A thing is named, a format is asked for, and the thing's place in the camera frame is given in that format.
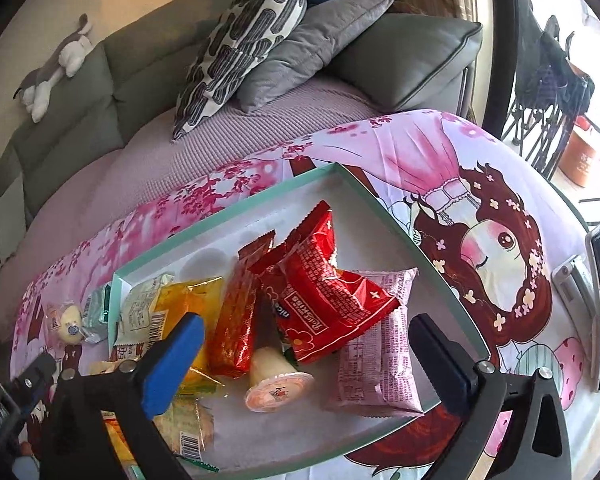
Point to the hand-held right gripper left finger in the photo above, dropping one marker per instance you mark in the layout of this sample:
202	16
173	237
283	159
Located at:
172	360

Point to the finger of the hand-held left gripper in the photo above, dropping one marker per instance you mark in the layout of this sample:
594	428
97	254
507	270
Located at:
32	382

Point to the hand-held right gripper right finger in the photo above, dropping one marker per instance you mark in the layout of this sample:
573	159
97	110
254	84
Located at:
445	365

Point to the yellow snack packet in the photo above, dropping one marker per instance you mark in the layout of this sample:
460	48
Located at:
195	300

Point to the pink snack packet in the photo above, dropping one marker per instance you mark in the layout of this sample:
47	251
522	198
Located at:
380	355

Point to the green white cracker packet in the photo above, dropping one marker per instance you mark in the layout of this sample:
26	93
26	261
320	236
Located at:
192	425

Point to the long red snack packet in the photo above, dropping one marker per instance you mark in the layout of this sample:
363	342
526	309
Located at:
235	320

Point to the yellow jelly cup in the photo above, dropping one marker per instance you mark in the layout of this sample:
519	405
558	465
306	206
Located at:
275	380

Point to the large red snack packet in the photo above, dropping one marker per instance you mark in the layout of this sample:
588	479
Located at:
325	285

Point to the white tray with teal rim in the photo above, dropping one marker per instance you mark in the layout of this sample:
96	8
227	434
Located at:
330	190

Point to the round pale yellow snack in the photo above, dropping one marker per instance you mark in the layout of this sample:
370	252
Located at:
67	322

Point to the small teal snack packet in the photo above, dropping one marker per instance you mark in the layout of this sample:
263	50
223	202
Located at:
97	312

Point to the pale grey flat pad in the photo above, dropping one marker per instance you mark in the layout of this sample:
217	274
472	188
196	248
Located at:
10	220

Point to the pink ribbed sofa cover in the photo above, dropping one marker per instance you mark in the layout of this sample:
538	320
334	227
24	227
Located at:
180	170

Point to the pink printed blanket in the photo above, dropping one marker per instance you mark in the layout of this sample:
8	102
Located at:
480	170

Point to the orange pot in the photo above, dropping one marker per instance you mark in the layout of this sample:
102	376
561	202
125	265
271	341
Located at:
582	155

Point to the grey-green sofa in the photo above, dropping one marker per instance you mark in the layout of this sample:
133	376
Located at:
145	70

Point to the grey white plush toy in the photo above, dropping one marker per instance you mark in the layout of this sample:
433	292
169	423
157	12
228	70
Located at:
55	75

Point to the black folding chair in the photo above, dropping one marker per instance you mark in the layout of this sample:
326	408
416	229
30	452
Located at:
550	75

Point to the black white patterned pillow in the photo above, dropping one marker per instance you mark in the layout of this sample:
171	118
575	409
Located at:
240	45

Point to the grey pillow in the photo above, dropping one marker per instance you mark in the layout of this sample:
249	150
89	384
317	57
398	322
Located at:
310	45

